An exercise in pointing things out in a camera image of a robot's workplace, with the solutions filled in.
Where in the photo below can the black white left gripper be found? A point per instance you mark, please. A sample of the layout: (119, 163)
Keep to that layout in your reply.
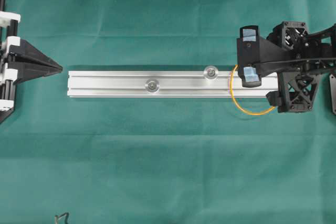
(23, 52)

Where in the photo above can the silver shaft pulley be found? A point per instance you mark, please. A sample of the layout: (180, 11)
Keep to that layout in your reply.
(210, 72)
(152, 86)

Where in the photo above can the aluminium extrusion rail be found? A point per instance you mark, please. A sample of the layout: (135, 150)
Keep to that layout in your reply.
(173, 84)

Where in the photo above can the yellow orange rubber band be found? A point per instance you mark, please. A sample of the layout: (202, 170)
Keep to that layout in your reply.
(237, 105)

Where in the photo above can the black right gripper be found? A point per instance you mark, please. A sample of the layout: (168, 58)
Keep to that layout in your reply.
(296, 88)

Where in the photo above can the green table cloth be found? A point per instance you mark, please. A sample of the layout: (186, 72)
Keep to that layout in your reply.
(161, 160)

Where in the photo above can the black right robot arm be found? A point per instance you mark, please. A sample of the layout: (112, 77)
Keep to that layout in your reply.
(321, 54)

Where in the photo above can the silver shaft pulley near left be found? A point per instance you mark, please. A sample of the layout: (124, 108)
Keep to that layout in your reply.
(152, 86)

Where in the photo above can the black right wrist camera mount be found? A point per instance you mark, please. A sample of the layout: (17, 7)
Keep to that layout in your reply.
(252, 56)

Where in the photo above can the silver shaft pulley near right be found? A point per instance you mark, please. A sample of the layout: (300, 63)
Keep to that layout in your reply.
(210, 72)

